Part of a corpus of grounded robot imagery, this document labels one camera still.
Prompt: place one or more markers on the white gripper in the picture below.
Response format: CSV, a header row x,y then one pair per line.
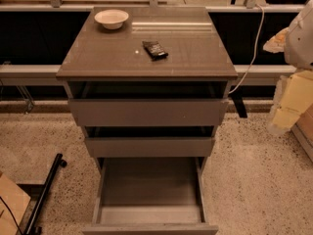
x,y
300,44

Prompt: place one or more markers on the grey drawer cabinet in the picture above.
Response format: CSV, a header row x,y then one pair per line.
x,y
113,64

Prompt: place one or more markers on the top grey drawer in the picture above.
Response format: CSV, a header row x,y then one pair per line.
x,y
148,112

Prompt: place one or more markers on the bottom grey open drawer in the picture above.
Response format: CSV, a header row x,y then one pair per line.
x,y
150,196

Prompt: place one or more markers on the middle grey drawer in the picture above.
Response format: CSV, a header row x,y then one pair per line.
x,y
163,141

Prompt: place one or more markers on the cardboard box right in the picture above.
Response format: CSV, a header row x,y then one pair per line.
x,y
303,131

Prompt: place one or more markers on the cardboard box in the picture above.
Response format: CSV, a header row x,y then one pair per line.
x,y
303,131
12,206

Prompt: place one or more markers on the white ceramic bowl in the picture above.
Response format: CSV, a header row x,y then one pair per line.
x,y
111,19

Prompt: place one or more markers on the black metal bar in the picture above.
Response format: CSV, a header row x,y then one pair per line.
x,y
30,228

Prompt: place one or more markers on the cardboard box left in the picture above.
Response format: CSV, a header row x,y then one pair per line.
x,y
12,206

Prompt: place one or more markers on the black bracket post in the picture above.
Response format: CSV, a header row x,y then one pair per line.
x,y
237,97

